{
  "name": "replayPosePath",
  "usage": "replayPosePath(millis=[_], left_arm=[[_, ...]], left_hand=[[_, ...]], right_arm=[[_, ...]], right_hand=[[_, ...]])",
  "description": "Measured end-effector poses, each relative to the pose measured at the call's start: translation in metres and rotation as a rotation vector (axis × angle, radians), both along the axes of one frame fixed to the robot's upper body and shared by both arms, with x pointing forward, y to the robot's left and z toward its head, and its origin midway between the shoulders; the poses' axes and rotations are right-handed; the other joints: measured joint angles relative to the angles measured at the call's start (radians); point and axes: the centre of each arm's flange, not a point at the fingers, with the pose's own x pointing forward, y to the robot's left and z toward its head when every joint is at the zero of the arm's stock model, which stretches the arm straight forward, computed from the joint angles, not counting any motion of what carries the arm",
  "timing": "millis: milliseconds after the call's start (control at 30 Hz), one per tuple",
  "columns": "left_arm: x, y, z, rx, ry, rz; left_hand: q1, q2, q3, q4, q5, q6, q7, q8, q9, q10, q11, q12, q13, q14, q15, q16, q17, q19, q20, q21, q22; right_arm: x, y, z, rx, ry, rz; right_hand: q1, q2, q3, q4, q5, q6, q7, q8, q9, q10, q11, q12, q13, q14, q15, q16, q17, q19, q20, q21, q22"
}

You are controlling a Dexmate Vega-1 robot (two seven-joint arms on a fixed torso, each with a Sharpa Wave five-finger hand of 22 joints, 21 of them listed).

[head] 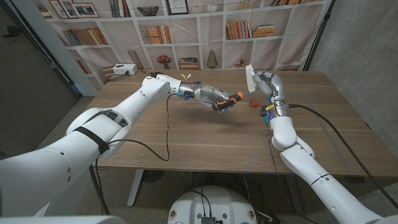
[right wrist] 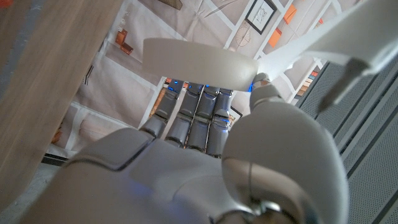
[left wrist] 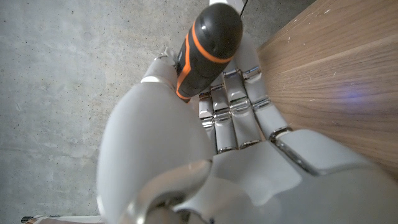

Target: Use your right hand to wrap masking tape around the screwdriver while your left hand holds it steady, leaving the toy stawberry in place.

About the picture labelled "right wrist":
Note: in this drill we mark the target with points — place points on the white masking tape roll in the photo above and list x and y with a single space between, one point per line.
199 62

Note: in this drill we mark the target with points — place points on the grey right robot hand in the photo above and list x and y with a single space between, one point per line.
171 186

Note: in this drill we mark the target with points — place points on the printed bookshelf backdrop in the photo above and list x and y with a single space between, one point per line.
124 81

